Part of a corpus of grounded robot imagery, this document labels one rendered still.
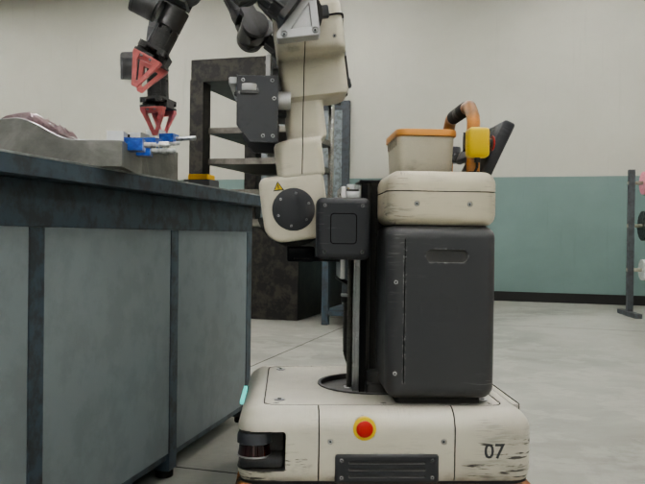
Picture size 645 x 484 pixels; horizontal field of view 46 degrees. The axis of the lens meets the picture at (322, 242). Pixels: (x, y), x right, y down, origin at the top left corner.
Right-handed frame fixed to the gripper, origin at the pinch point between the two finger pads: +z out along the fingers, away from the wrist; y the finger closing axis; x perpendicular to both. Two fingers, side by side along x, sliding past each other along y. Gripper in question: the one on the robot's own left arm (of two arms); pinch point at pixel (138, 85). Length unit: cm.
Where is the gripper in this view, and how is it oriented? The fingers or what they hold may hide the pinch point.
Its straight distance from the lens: 182.3
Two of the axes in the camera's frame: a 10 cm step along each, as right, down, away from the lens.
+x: 8.9, 4.5, 0.6
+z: -4.5, 8.9, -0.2
